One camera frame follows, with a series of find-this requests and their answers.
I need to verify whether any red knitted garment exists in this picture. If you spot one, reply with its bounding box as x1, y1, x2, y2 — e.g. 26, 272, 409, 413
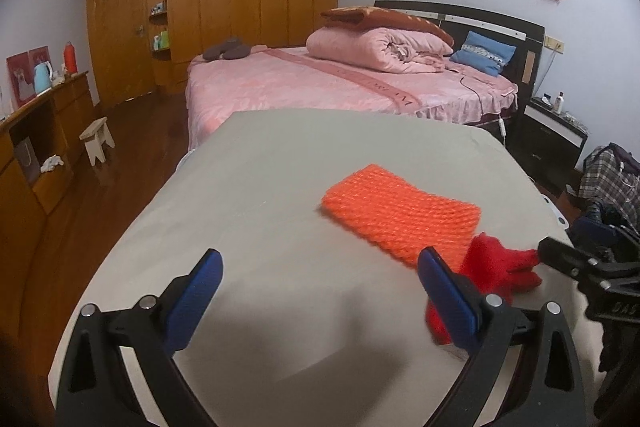
439, 233, 541, 331

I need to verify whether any folded red brown blanket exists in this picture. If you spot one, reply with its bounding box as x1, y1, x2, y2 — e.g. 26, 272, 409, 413
320, 6, 454, 48

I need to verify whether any light blue kettle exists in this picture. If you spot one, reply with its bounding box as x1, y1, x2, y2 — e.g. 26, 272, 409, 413
34, 61, 53, 95

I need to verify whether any black white nightstand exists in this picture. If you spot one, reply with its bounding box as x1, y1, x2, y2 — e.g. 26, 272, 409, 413
506, 98, 588, 196

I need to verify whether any blue pillow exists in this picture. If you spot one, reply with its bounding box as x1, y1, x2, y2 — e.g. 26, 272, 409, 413
449, 30, 516, 77

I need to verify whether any folded pink quilt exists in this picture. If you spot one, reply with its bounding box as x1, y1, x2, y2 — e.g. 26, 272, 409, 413
306, 27, 454, 74

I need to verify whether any orange knitted cloth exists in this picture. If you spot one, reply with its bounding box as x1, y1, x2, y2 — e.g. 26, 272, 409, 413
321, 165, 482, 271

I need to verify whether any black bed headboard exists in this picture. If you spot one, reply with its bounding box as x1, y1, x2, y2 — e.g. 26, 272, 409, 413
374, 0, 544, 105

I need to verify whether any red thermos bottle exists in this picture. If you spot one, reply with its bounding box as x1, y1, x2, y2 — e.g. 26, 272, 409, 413
63, 41, 78, 75

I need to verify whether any wooden sideboard cabinet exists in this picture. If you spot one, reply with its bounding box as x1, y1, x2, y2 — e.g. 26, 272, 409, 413
0, 72, 96, 338

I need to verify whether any red framed picture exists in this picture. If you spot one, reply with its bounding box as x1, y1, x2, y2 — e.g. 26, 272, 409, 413
6, 46, 51, 107

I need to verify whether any plaid cloth bag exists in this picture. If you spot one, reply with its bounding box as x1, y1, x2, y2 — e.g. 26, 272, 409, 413
578, 142, 639, 232

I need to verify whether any white lotion bottle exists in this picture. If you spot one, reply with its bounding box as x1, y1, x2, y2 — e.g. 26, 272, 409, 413
552, 92, 564, 115

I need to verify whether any beige table cloth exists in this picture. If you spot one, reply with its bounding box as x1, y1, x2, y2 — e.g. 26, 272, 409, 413
49, 109, 594, 426

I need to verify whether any white rag on shelf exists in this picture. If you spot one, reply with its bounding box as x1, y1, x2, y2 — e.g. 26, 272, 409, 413
40, 155, 65, 173

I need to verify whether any pink covered bed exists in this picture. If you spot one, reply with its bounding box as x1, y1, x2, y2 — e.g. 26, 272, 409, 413
186, 48, 518, 150

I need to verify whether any small white stool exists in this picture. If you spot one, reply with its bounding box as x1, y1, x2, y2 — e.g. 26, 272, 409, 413
79, 117, 115, 167

